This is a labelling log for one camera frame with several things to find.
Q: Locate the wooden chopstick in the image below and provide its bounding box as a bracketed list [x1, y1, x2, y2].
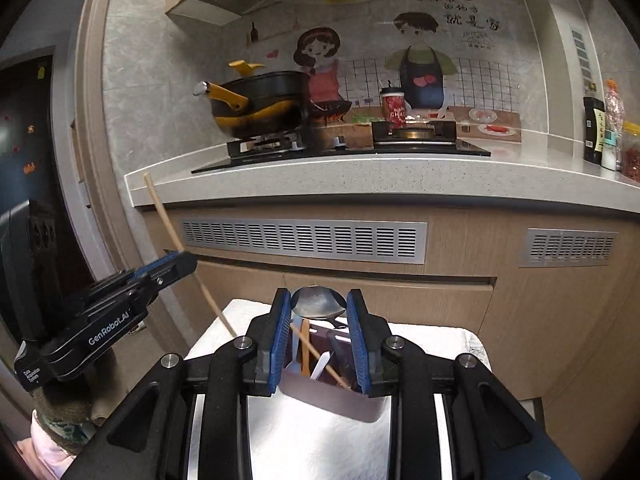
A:
[142, 172, 239, 339]
[290, 323, 350, 390]

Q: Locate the black yellow cooking pot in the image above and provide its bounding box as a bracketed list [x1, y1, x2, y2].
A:
[193, 64, 310, 140]

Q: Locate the wooden spoon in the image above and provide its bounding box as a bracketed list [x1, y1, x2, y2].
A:
[300, 318, 310, 377]

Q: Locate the red paper cup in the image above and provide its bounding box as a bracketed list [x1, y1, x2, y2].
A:
[380, 80, 406, 129]

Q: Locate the orange cap drink bottle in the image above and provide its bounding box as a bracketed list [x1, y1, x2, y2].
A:
[602, 78, 625, 171]

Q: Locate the white plastic spoon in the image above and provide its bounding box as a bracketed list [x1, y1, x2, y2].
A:
[309, 351, 332, 380]

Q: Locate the gas stove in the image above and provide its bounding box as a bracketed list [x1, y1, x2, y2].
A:
[192, 120, 490, 174]

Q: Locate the dark soy sauce bottle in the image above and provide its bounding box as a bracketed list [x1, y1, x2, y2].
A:
[582, 81, 605, 165]

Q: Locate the long grey vent grille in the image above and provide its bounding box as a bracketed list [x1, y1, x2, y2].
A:
[180, 218, 428, 264]

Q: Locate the maroon plastic utensil caddy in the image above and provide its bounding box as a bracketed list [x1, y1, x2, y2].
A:
[279, 320, 387, 422]

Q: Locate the blue plastic spoon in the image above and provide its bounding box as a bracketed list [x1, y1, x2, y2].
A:
[286, 314, 303, 375]

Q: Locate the stainless steel spoon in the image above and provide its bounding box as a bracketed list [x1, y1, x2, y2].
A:
[291, 285, 346, 328]

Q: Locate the yellow lid jar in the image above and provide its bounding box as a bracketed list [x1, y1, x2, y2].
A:
[622, 120, 640, 182]

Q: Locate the short grey vent grille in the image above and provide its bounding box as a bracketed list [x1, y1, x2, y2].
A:
[520, 228, 617, 268]

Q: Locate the black handled peeler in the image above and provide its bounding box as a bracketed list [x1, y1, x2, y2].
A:
[326, 330, 357, 389]

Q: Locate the white lace tablecloth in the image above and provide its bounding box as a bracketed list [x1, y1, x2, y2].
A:
[186, 299, 491, 479]

